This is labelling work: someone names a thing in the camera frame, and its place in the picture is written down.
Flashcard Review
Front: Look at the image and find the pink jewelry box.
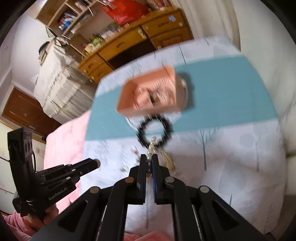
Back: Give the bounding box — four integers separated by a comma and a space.
116, 65, 188, 118

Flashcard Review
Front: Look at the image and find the wooden bookshelf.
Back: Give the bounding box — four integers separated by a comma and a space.
36, 0, 113, 53

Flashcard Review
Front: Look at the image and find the pink sleeve forearm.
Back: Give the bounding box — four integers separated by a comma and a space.
3, 212, 45, 241

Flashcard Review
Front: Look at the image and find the black bead bracelet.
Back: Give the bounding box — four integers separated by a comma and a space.
136, 114, 174, 149

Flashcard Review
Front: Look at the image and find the white floral curtain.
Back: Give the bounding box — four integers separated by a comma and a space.
173, 1, 295, 195

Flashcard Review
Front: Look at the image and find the gold leaf hair comb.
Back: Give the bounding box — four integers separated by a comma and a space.
157, 149, 176, 172

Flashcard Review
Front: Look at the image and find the red plastic bag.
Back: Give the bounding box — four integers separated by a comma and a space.
101, 0, 149, 26

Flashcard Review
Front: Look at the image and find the white lace covered furniture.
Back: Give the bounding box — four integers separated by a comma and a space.
34, 44, 97, 124

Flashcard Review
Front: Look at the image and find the pink blanket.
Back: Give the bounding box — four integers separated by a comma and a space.
43, 109, 93, 214

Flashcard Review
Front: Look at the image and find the left hand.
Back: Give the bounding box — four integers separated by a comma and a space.
24, 204, 59, 230

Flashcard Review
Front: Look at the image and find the wooden desk with drawers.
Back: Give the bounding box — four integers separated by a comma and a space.
78, 6, 193, 83

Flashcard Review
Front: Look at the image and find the white pearl necklace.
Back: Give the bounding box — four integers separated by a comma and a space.
146, 136, 159, 163

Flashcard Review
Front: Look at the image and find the tree print bed sheet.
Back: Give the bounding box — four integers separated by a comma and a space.
80, 37, 286, 233

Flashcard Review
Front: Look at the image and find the silver ring red charm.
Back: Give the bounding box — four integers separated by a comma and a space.
131, 146, 138, 155

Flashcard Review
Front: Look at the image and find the brown wooden door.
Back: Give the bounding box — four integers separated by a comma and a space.
2, 88, 61, 137

